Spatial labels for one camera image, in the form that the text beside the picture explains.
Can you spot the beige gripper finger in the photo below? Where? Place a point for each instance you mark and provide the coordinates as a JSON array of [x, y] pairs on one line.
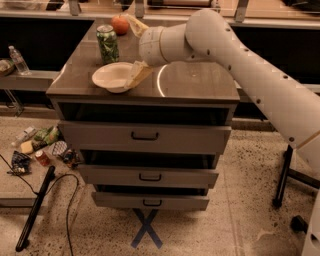
[[138, 28], [139, 71]]

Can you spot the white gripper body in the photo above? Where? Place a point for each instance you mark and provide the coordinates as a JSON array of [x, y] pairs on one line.
[[149, 45]]

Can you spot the white paper bowl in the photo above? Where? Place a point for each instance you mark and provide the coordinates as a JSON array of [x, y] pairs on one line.
[[113, 77]]

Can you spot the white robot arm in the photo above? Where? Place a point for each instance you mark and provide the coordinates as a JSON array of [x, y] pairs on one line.
[[291, 108]]

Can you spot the green soda can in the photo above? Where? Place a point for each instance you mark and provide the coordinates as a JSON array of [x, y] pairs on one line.
[[107, 41]]

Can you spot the small red can on floor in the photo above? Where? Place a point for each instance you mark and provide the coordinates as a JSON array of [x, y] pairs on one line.
[[42, 158]]

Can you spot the bowl on left ledge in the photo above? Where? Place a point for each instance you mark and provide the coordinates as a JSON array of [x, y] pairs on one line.
[[6, 67]]

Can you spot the red apple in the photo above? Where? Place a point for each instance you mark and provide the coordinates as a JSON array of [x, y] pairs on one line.
[[120, 24]]

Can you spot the grey drawer cabinet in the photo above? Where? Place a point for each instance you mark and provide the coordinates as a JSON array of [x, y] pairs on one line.
[[195, 94]]

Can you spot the top grey drawer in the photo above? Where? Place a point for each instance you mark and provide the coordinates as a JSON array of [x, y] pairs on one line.
[[129, 137]]

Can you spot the grey drawer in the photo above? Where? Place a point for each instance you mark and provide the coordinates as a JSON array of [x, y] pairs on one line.
[[148, 176], [145, 201], [129, 137]]

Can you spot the green chip bag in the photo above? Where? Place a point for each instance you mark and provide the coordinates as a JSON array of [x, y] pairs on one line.
[[45, 137]]

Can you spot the colourful snack packet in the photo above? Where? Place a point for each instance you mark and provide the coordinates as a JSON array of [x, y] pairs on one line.
[[71, 159]]

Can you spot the middle grey drawer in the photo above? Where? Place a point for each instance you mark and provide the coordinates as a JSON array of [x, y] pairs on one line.
[[148, 176]]

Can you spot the white mesh patterned packet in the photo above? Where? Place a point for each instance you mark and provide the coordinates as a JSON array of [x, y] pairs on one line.
[[58, 148]]

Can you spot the clear plastic water bottle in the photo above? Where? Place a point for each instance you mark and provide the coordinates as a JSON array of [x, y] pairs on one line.
[[19, 61]]

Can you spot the clear bottle on floor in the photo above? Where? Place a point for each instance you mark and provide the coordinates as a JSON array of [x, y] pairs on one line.
[[24, 136]]

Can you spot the bottom grey drawer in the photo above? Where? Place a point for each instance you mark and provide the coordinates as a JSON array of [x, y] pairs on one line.
[[145, 201]]

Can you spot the yellow sponge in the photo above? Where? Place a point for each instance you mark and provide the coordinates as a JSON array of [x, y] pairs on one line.
[[26, 147]]

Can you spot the dark blue snack bag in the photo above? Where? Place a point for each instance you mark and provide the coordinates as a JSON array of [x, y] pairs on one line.
[[20, 163]]

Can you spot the blue tape cross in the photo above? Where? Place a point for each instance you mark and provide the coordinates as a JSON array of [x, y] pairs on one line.
[[146, 228]]

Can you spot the black stand leg right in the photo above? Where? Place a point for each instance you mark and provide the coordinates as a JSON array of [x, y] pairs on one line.
[[288, 172]]

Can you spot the black stand leg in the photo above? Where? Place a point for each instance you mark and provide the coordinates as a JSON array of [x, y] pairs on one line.
[[288, 172], [23, 239]]

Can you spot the black stand leg left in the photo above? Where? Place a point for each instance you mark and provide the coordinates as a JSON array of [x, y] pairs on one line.
[[23, 239]]

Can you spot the black base foot right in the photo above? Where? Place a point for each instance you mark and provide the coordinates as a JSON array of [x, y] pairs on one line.
[[298, 224]]

